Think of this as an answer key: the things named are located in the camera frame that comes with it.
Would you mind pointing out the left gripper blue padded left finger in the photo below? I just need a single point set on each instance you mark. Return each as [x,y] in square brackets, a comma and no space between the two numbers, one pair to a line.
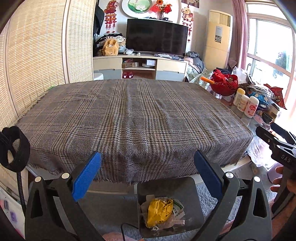
[83,175]

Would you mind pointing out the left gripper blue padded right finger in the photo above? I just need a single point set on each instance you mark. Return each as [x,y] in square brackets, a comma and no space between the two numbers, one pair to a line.
[211,174]

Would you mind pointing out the yellow paper bag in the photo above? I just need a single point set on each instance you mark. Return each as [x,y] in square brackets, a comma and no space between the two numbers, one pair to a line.
[159,211]

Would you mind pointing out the green white wet-wipe packet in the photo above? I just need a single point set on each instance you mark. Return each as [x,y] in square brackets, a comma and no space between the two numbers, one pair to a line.
[178,209]

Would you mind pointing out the star-patterned plastic wrapper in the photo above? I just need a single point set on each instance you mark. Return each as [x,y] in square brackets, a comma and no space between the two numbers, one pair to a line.
[171,222]

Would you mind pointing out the black trash bin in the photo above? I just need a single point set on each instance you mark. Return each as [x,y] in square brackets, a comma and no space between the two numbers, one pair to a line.
[183,189]

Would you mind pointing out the person's right hand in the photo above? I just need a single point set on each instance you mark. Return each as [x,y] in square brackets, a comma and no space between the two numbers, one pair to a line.
[277,183]

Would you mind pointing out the red snack bag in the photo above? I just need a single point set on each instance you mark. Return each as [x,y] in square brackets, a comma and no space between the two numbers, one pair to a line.
[278,99]

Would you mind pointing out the pink-labelled white bottle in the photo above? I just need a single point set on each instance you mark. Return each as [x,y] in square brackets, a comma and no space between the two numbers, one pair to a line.
[251,107]

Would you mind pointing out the small white lotion bottle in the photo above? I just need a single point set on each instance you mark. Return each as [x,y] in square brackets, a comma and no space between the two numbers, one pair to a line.
[243,103]

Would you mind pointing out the pink fuzzy clothing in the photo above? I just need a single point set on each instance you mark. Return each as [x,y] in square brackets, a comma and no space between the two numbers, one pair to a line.
[116,236]

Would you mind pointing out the yellow-capped white bottle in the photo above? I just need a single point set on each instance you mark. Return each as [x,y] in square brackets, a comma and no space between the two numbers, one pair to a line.
[239,93]

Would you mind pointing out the grey plaid tablecloth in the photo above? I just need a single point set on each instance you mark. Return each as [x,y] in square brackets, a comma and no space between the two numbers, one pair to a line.
[143,129]

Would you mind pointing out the white wooden tv cabinet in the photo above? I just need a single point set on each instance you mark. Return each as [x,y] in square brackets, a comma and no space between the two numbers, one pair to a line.
[140,67]

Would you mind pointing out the beige standing air conditioner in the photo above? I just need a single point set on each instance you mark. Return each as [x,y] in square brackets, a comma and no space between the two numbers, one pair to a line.
[218,41]

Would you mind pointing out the yellow plush backpack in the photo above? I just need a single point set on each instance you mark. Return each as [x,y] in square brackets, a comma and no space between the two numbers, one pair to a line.
[111,47]

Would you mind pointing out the black flat television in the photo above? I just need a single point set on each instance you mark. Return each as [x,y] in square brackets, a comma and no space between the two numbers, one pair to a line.
[146,35]

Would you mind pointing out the red hanging ornament right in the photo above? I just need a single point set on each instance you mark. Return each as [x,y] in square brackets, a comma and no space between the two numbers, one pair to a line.
[187,20]

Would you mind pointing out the red hanging ornament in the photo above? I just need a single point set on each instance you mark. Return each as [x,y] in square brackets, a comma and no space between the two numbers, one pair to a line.
[187,20]
[110,16]

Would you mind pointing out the red hanging ornament left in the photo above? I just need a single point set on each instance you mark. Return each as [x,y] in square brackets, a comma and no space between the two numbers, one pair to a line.
[110,16]

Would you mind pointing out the round framed lotus picture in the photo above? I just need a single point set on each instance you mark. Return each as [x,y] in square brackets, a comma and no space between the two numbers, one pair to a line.
[136,8]

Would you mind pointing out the orange handled tool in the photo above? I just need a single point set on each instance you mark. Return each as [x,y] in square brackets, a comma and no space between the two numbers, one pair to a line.
[207,80]

